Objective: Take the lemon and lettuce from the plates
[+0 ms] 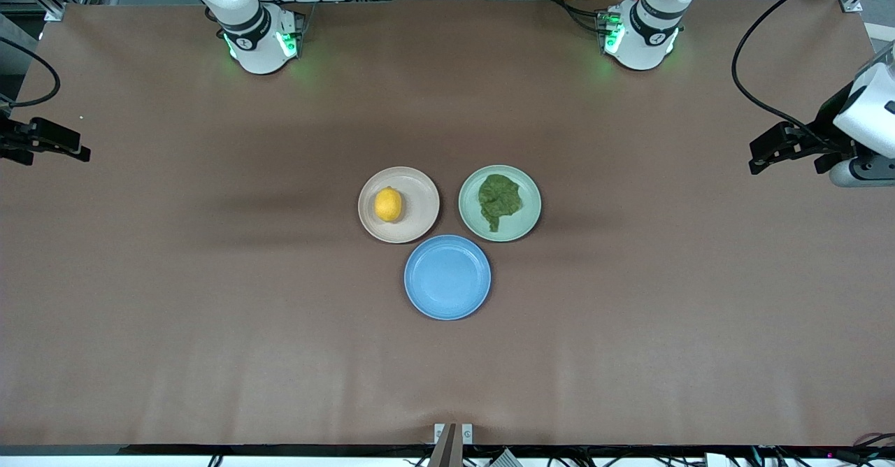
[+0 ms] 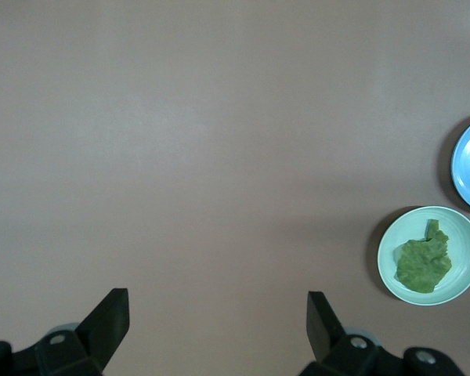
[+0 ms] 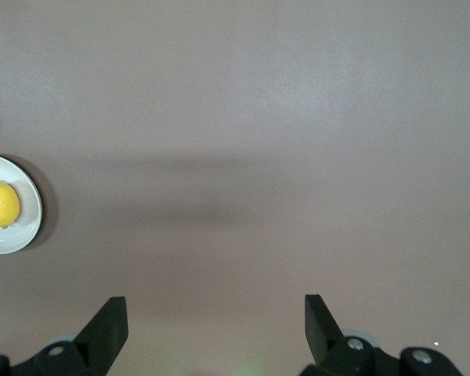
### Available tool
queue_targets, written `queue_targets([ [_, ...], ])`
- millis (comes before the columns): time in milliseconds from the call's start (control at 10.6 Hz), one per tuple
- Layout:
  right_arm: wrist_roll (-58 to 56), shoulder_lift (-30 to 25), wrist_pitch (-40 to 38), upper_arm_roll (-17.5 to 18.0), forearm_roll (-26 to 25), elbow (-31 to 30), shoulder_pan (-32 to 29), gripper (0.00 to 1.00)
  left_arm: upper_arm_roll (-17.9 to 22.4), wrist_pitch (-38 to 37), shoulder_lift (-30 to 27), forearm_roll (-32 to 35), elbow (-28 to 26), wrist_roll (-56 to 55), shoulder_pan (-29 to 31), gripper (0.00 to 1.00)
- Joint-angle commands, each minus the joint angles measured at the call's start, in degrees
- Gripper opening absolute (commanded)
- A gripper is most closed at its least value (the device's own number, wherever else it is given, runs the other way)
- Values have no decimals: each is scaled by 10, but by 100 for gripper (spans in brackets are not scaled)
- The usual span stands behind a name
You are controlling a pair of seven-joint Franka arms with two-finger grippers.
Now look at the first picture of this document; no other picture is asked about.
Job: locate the brown table cover sheet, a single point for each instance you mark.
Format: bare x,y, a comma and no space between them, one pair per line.
210,348

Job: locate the table edge clamp bracket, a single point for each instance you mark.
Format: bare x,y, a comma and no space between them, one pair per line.
447,449

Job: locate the green lettuce leaf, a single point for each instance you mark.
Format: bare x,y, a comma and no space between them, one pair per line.
498,198

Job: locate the beige round plate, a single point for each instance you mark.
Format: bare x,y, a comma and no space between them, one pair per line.
419,201

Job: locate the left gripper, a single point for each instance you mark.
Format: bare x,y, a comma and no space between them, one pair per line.
826,128

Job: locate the pale green round plate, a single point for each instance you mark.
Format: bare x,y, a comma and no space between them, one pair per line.
531,208

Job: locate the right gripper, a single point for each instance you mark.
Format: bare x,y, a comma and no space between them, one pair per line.
10,138

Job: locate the blue round plate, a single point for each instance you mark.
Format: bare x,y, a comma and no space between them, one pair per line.
447,278

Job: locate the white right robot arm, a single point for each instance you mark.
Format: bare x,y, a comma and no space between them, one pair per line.
252,33

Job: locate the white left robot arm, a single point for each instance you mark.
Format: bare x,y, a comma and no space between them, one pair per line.
647,33

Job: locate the yellow lemon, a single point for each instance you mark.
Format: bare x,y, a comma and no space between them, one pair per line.
388,205

